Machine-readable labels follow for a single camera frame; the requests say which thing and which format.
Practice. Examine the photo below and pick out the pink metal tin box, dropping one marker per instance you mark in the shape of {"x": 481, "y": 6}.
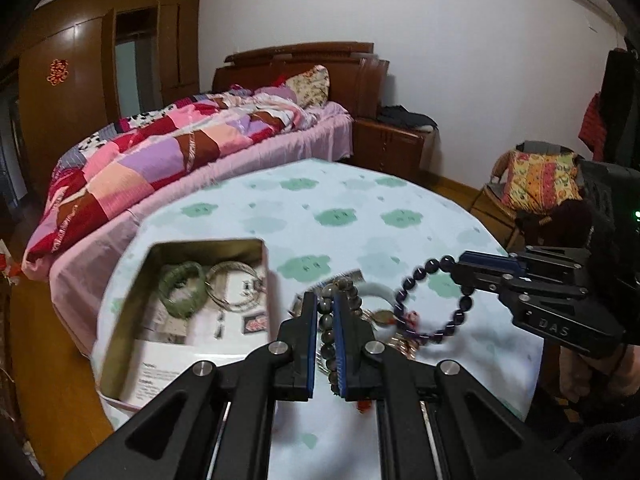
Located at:
{"x": 205, "y": 252}

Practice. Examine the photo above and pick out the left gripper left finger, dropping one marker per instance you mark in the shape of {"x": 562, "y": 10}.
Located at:
{"x": 214, "y": 422}

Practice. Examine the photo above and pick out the orange floral cushion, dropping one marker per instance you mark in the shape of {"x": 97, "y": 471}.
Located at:
{"x": 538, "y": 183}

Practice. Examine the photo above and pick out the red string charm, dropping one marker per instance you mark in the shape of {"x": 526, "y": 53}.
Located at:
{"x": 364, "y": 406}

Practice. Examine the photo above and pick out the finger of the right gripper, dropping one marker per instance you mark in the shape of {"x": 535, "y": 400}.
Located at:
{"x": 486, "y": 279}
{"x": 480, "y": 262}

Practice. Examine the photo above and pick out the red double happiness sticker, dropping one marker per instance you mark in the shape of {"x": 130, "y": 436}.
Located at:
{"x": 59, "y": 71}

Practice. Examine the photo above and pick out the dark clothes on nightstand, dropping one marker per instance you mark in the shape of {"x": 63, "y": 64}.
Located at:
{"x": 399, "y": 117}

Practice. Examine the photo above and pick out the wicker chair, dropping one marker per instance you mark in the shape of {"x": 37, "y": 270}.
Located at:
{"x": 524, "y": 225}

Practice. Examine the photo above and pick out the wooden nightstand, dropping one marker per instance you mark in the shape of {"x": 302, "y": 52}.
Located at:
{"x": 399, "y": 152}

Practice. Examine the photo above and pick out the floral pillow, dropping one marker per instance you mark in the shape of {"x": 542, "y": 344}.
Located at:
{"x": 311, "y": 88}

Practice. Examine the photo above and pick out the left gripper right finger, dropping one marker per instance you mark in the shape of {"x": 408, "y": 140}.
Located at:
{"x": 434, "y": 421}

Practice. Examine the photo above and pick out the wooden bed with pink sheet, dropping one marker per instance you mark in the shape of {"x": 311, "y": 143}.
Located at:
{"x": 78, "y": 277}

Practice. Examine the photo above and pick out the patchwork quilt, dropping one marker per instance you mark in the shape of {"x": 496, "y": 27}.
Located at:
{"x": 129, "y": 160}

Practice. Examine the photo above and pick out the green jade bangle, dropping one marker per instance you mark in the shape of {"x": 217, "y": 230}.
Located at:
{"x": 182, "y": 289}

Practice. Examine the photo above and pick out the person's right hand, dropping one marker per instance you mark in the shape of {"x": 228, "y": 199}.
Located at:
{"x": 580, "y": 374}

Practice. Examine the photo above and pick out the dark wooden wardrobe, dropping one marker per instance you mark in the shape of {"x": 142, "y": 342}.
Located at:
{"x": 39, "y": 123}

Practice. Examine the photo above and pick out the hanging red dark clothes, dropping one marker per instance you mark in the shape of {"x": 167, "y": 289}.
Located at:
{"x": 610, "y": 128}

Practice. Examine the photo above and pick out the green cloud print tablecloth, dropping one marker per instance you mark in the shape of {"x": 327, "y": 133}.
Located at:
{"x": 318, "y": 220}

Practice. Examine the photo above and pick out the silver bangle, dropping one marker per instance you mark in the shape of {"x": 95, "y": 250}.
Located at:
{"x": 234, "y": 286}

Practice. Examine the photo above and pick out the white jade bangle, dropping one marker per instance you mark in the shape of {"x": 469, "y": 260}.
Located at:
{"x": 378, "y": 304}

